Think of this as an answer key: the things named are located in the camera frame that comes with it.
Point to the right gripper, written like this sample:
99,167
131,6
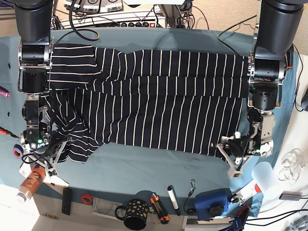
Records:
45,153

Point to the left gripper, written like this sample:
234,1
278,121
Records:
237,151

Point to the navy white striped t-shirt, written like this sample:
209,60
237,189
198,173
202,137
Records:
171,100

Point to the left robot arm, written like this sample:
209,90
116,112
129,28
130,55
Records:
276,25

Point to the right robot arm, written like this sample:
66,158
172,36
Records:
34,20

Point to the purple tape roll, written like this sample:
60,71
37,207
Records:
18,151

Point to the white phone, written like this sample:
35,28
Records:
25,170

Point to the translucent plastic cup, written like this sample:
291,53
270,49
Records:
267,180

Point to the orange drink bottle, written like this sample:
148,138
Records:
30,185

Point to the black remote control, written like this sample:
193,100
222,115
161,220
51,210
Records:
66,201

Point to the blue box with knob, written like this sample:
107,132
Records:
211,205

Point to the blue table cloth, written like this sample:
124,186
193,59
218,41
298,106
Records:
120,173

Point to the orange tape roll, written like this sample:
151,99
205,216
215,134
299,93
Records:
87,199

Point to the white marker pen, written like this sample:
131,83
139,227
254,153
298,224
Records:
173,200

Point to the orange black utility knife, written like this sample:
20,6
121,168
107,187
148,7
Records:
159,208

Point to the black red clamp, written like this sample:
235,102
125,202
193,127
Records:
290,57

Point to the black yellow patterned mug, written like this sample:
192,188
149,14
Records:
134,215

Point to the power strip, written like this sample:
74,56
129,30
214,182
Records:
134,24

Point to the blue handled clamp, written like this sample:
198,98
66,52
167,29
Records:
238,223

